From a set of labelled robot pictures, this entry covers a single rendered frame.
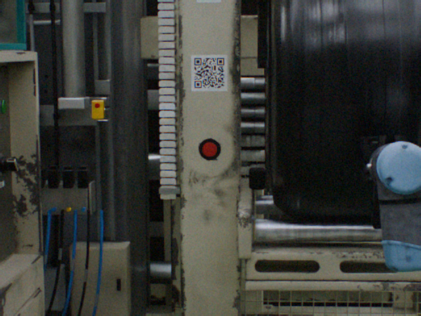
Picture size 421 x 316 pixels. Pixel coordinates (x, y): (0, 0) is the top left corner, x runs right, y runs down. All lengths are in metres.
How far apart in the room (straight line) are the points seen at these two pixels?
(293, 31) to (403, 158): 0.43
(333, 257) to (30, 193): 0.61
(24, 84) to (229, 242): 0.57
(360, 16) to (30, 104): 0.62
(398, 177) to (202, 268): 0.69
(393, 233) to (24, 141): 0.68
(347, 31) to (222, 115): 0.35
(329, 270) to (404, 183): 0.51
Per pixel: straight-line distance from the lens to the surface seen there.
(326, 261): 1.73
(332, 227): 1.74
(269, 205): 2.01
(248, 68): 2.34
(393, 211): 1.29
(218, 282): 1.84
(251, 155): 2.18
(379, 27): 1.60
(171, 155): 1.82
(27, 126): 1.56
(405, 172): 1.27
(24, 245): 1.60
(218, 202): 1.80
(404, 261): 1.30
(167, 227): 2.60
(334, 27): 1.59
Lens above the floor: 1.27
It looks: 7 degrees down
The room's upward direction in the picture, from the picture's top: straight up
